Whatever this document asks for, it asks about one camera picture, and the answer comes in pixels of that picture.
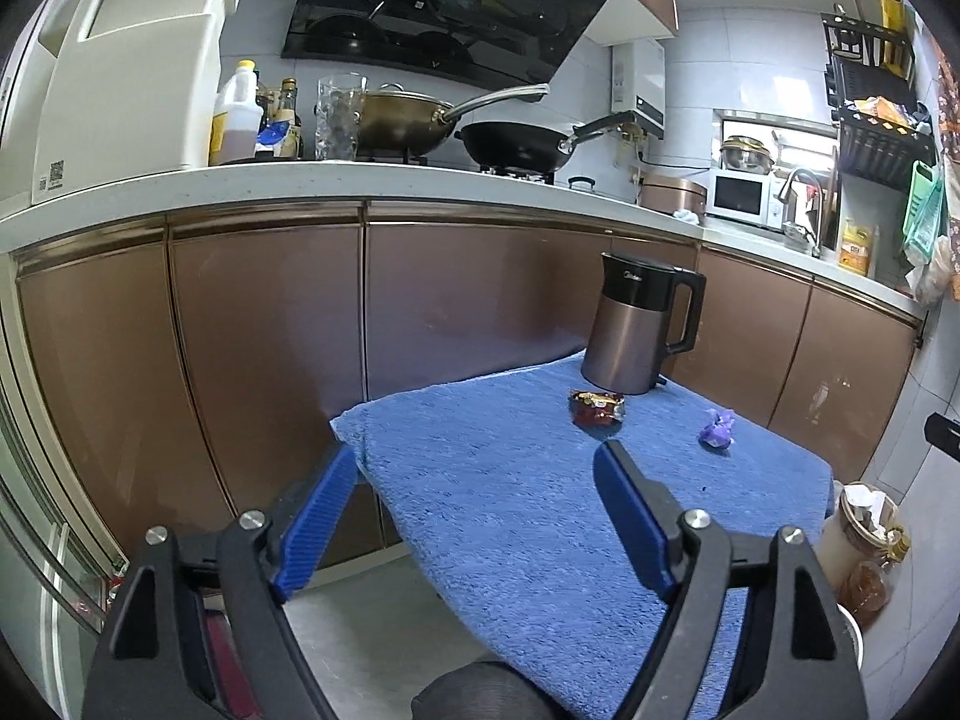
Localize red gold candy wrapper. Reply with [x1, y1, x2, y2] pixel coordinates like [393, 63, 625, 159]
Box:
[568, 388, 628, 428]

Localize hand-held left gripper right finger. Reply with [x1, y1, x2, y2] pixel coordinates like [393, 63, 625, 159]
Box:
[592, 439, 871, 720]

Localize large oil jug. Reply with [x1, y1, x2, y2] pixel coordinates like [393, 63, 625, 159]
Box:
[209, 60, 265, 167]

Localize blue towel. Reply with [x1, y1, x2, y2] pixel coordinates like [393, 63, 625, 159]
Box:
[330, 351, 837, 720]

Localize water heater pipes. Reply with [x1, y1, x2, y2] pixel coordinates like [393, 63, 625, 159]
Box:
[616, 127, 650, 170]

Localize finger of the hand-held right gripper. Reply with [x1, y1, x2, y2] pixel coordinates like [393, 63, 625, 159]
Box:
[924, 414, 960, 460]

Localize patterned hanging cloth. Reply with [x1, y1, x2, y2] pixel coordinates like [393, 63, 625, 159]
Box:
[934, 52, 960, 265]

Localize white kitchen countertop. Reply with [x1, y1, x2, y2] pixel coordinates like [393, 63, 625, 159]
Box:
[0, 160, 931, 316]

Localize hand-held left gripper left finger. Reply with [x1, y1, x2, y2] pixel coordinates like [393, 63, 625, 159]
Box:
[81, 441, 359, 720]

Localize steel electric kettle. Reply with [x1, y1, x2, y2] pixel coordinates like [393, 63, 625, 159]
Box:
[581, 251, 707, 396]

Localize white trash bin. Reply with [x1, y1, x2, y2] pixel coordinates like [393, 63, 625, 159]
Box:
[836, 600, 868, 680]

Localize steel pot with lid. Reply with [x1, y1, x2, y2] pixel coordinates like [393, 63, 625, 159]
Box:
[720, 135, 776, 173]

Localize white countertop appliance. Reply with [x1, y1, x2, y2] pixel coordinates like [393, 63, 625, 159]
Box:
[30, 0, 249, 205]

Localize orange packet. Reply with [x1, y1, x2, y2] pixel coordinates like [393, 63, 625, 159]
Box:
[855, 95, 914, 129]

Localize white microwave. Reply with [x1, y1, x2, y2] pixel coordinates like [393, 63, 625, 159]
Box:
[709, 169, 785, 230]

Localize brown kitchen cabinet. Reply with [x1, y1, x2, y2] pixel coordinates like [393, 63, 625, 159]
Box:
[11, 199, 925, 578]

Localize brown rice cooker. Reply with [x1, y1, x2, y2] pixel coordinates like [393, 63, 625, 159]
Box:
[639, 171, 708, 220]

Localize black frying pan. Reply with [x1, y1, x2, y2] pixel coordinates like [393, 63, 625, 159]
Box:
[455, 111, 639, 174]

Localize dark sauce bottles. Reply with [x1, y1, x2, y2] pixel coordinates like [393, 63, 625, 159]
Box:
[255, 77, 303, 160]

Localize oil bottle with yellow cap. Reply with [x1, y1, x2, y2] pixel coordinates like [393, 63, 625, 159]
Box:
[840, 529, 913, 629]

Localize black dish rack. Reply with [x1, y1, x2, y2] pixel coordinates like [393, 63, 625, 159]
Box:
[820, 11, 940, 182]

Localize green plastic basket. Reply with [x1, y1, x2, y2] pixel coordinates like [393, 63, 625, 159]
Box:
[902, 161, 947, 268]

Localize black range hood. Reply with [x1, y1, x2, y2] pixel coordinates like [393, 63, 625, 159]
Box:
[281, 0, 680, 85]

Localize paper scraps in bucket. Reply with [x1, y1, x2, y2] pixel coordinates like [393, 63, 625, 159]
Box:
[844, 486, 897, 533]

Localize beige bucket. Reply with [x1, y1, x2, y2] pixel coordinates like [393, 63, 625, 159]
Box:
[814, 484, 901, 605]

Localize white water heater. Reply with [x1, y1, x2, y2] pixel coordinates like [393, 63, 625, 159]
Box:
[611, 41, 668, 140]

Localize steel faucet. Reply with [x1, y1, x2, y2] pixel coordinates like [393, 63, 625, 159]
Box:
[776, 167, 827, 257]

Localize white plastic bag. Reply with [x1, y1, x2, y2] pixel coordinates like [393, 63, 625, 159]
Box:
[910, 236, 950, 306]

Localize purple candy wrapper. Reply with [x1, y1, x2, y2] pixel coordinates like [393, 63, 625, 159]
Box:
[697, 409, 738, 451]

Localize gold wok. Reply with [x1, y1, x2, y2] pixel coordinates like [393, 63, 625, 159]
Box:
[352, 82, 551, 155]

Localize gas stove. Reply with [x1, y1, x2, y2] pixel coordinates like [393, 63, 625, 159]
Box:
[360, 152, 557, 185]

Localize yellow packet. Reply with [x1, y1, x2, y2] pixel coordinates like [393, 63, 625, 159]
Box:
[838, 219, 879, 277]

